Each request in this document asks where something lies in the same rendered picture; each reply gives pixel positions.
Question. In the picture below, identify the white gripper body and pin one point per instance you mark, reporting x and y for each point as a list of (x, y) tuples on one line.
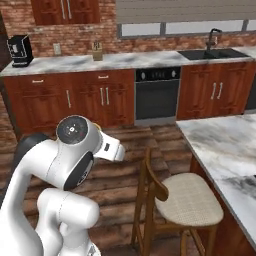
[(119, 152)]

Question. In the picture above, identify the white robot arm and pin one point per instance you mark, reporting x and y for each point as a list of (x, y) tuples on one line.
[(40, 166)]

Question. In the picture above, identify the black oven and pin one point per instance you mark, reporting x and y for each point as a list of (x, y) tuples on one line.
[(156, 96)]

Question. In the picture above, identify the wooden stool with beige seat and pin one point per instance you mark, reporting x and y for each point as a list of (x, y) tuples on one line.
[(186, 200)]

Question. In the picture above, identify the red-brown base cupboard run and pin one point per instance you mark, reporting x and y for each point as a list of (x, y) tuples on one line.
[(50, 100), (200, 90)]

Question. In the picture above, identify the wooden knife block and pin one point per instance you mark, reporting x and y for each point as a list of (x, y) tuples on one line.
[(97, 51)]

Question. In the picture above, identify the black sink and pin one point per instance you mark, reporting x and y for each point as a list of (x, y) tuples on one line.
[(213, 54)]

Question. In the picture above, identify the red-brown island cabinet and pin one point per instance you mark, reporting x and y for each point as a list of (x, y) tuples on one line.
[(230, 236)]

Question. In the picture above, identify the black coffee machine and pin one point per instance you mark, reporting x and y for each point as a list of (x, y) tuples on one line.
[(20, 50)]

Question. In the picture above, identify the dark dishwasher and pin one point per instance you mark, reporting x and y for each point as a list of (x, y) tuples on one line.
[(251, 95)]

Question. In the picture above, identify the black tap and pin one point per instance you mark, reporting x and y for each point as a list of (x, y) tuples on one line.
[(210, 40)]

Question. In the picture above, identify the grey window blind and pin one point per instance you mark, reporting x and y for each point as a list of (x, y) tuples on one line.
[(183, 10)]

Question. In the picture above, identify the white wall socket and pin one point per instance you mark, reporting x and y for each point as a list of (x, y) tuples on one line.
[(57, 49)]

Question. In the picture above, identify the window with grey frame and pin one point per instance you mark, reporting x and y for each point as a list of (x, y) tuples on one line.
[(200, 28)]

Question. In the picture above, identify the red-brown wall cupboard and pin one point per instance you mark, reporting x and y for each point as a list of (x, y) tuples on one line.
[(50, 11)]

